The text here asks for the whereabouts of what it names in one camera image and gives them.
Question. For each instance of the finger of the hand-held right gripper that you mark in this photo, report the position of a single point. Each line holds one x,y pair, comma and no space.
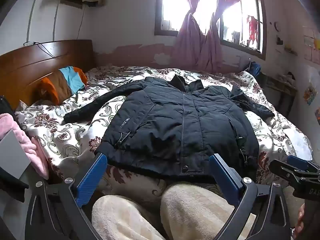
298,162
285,172

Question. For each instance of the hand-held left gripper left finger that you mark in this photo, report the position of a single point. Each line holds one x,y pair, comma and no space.
91,177

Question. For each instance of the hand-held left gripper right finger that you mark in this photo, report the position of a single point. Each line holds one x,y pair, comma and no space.
223,177

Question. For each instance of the black padded jacket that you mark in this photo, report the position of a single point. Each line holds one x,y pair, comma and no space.
175,120

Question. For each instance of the person's right hand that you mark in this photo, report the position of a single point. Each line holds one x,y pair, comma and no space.
301,217

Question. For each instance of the cream fleece pants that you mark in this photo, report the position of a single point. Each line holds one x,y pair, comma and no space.
200,212

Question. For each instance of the floral quilt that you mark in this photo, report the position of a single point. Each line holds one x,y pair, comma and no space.
75,135

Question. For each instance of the pink fleece cloth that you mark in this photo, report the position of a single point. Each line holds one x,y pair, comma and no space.
30,147

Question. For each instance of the small wooden table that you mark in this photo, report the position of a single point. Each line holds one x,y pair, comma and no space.
282,85

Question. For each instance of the grey flat box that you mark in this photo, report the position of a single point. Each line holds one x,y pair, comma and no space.
13,155

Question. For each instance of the orange blue brown pillow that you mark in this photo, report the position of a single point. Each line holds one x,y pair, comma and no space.
72,78

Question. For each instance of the blue bag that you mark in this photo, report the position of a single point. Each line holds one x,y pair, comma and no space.
255,68

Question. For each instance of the wooden headboard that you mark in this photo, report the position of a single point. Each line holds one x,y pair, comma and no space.
25,67

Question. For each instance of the pink curtain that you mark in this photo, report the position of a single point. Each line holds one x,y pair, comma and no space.
192,45

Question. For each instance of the red window ornament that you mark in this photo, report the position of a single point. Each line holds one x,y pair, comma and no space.
253,27

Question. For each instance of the window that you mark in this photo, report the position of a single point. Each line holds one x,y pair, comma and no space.
233,22

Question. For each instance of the cartoon wall sticker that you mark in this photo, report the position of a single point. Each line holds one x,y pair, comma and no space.
317,116

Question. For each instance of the colourful wall sticker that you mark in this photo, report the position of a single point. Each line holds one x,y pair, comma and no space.
310,94

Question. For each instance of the small wall shelf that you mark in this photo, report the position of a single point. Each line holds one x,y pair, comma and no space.
290,50

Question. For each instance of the white wall pipe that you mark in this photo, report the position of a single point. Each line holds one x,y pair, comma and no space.
31,17

